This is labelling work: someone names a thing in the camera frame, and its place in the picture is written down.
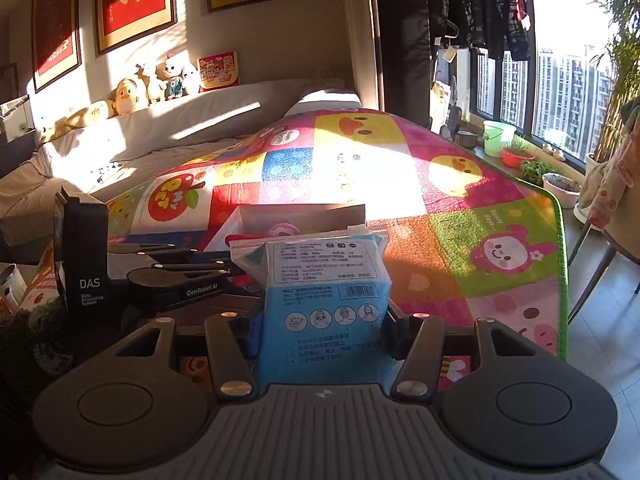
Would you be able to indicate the pink cardboard box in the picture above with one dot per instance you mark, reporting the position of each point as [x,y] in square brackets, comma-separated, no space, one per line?
[300,212]

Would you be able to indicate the yellow duck plush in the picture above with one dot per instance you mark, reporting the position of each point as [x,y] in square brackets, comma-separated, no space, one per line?
[129,97]

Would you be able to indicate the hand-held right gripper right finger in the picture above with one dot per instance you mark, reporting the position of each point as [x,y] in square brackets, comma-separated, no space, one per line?
[415,360]

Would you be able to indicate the white plant pot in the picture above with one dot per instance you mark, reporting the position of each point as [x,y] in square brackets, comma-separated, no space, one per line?
[562,191]

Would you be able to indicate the long yellow plush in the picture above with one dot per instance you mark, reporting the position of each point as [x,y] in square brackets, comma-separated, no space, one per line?
[75,120]

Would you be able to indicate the colourful printed play mat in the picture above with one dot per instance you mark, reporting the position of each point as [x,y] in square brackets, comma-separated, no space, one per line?
[400,185]

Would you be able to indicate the white bunny plush blue overalls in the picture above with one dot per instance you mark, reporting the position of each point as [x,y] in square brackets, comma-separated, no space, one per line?
[176,77]

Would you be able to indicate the pale patterned clothing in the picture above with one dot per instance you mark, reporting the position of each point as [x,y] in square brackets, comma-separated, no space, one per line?
[617,185]

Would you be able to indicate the red printed card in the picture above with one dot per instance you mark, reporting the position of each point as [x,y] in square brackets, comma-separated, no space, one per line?
[218,71]

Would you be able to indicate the black plush bear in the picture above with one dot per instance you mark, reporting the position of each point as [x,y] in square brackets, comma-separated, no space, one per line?
[30,350]

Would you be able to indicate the red white foam rocket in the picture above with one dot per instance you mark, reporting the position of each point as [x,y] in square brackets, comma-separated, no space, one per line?
[245,238]

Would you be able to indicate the white cup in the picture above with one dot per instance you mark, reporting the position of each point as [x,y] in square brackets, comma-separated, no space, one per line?
[11,287]

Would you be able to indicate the white box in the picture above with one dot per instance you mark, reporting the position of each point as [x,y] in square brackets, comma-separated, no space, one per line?
[15,117]

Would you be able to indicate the blue face mask packet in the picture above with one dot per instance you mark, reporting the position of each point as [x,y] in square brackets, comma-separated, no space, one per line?
[325,310]

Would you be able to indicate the white pillow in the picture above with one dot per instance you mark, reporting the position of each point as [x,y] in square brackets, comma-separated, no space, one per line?
[150,135]

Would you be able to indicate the dark hanging clothes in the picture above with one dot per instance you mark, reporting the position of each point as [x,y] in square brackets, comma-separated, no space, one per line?
[475,5]

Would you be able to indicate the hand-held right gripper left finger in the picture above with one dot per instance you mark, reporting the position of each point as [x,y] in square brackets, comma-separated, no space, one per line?
[230,360]

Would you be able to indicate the grey chair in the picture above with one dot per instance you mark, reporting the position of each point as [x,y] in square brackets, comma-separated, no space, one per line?
[600,265]

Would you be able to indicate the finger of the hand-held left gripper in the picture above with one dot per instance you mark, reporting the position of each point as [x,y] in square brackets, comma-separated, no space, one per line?
[150,249]
[200,266]

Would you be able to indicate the bamboo plant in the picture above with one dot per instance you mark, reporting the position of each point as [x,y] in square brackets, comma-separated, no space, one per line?
[622,60]

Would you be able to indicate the white deer plush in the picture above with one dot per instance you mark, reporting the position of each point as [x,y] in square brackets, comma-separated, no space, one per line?
[152,85]

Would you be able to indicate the red plant pot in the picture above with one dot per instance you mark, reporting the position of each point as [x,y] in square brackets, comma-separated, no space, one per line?
[517,156]

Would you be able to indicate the pink cat toy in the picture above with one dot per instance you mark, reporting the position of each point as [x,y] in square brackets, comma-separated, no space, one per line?
[282,227]

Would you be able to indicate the green bucket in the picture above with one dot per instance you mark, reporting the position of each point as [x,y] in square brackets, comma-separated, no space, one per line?
[497,140]

